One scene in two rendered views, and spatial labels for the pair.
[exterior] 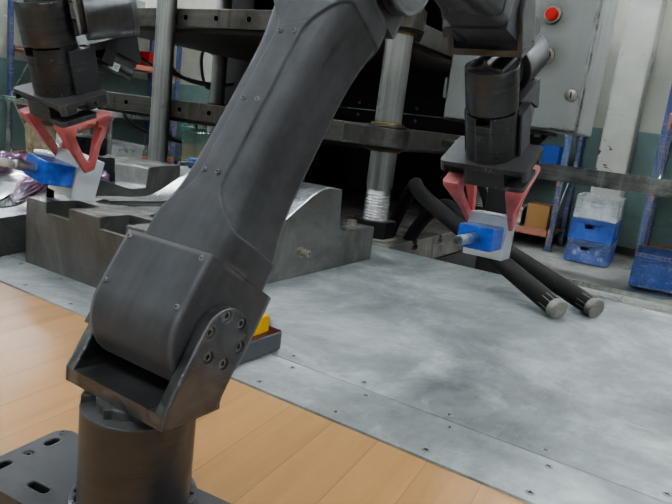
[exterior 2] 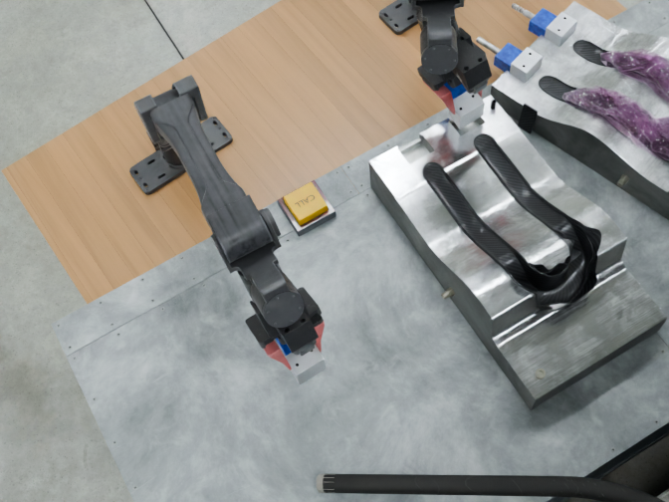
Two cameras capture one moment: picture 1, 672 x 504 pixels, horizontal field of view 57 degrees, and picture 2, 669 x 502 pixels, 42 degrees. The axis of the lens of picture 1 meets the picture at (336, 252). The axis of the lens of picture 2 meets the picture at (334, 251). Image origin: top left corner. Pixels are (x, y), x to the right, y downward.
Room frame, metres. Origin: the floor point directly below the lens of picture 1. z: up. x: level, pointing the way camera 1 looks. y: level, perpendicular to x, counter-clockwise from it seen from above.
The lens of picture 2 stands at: (1.10, -0.50, 2.21)
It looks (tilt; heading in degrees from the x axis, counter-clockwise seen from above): 64 degrees down; 128
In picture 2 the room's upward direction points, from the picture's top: 10 degrees counter-clockwise
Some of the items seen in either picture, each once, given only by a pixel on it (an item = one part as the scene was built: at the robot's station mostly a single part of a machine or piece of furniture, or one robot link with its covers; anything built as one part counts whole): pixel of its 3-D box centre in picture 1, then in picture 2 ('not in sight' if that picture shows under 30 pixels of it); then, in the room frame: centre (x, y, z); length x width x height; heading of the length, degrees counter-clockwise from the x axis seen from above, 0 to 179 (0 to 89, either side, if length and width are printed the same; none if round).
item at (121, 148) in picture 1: (108, 157); not in sight; (6.08, 2.33, 0.42); 0.60 x 0.42 x 0.33; 53
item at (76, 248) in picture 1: (226, 218); (511, 237); (0.96, 0.18, 0.87); 0.50 x 0.26 x 0.14; 149
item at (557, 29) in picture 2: not in sight; (539, 21); (0.82, 0.64, 0.86); 0.13 x 0.05 x 0.05; 166
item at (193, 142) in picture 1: (272, 167); not in sight; (1.92, 0.23, 0.87); 0.50 x 0.27 x 0.17; 149
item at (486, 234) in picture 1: (477, 236); (291, 338); (0.73, -0.16, 0.92); 0.13 x 0.05 x 0.05; 150
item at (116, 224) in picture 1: (127, 234); (414, 153); (0.74, 0.26, 0.87); 0.05 x 0.05 x 0.04; 59
